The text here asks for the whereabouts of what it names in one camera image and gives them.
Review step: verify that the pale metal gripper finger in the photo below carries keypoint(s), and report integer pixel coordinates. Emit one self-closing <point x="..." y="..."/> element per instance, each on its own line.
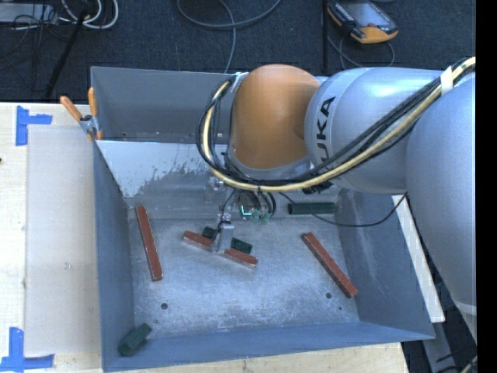
<point x="225" y="237"/>
<point x="209" y="194"/>

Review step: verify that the dark green flat block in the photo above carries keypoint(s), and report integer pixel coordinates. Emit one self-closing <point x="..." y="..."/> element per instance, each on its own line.
<point x="312" y="208"/>
<point x="134" y="340"/>
<point x="241" y="245"/>

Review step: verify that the red-brown flat block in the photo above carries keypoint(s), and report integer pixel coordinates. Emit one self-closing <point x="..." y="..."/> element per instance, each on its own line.
<point x="196" y="239"/>
<point x="330" y="265"/>
<point x="149" y="243"/>

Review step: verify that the grey metal bin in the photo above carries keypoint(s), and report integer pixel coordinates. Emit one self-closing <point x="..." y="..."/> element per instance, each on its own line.
<point x="240" y="297"/>

